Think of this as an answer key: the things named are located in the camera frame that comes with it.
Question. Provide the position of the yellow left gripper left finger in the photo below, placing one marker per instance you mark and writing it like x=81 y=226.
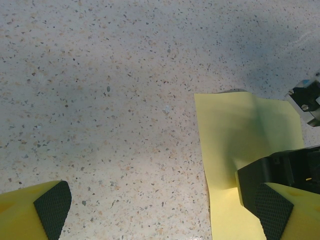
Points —
x=22 y=215

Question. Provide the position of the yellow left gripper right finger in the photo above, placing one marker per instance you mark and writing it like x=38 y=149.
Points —
x=300 y=217

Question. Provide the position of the yellow cloth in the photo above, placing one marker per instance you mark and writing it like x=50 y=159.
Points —
x=225 y=130

